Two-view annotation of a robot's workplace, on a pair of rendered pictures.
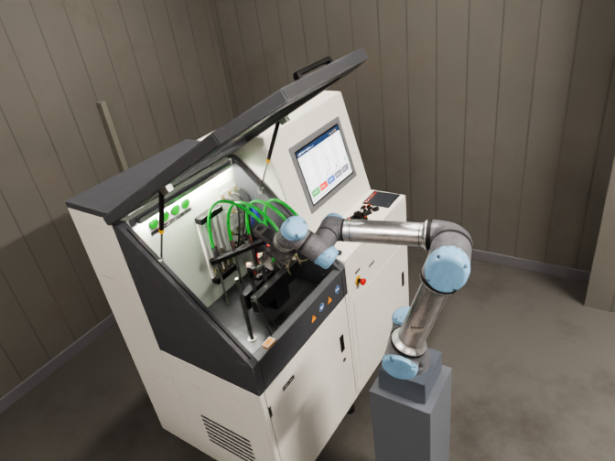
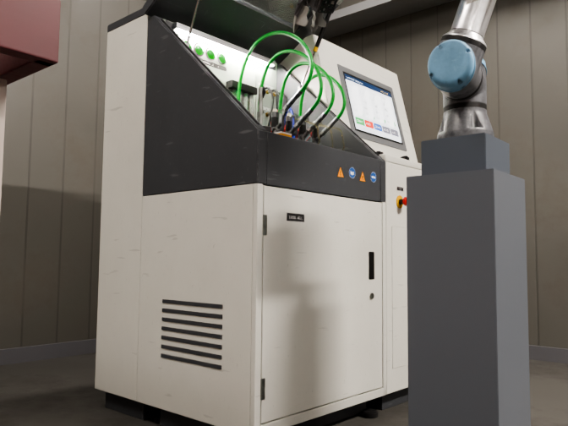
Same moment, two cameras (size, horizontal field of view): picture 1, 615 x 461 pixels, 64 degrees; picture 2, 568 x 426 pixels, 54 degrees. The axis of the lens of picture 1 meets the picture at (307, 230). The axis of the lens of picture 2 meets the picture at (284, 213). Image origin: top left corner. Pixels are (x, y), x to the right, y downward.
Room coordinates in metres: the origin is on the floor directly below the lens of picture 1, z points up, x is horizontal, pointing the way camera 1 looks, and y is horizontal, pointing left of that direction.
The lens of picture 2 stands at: (-0.27, 0.08, 0.57)
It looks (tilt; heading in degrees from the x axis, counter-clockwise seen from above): 5 degrees up; 4
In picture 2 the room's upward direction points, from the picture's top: 1 degrees clockwise
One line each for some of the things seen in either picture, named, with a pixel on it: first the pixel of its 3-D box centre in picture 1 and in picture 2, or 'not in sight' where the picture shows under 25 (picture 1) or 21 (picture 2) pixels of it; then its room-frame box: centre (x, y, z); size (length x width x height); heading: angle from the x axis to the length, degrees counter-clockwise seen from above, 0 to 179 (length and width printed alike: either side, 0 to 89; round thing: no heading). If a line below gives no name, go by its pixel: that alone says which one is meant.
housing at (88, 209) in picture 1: (237, 265); (252, 220); (2.33, 0.42, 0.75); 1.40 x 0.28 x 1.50; 142
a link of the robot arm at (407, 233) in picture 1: (392, 232); not in sight; (1.32, -0.26, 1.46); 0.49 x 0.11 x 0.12; 66
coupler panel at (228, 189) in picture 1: (234, 210); (268, 112); (2.12, 0.33, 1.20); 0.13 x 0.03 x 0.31; 142
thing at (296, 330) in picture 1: (302, 324); (325, 171); (1.62, 0.08, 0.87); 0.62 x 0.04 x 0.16; 142
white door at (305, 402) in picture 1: (317, 393); (328, 297); (1.61, 0.07, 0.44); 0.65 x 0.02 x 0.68; 142
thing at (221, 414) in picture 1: (271, 379); (266, 307); (1.79, 0.30, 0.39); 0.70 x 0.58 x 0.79; 142
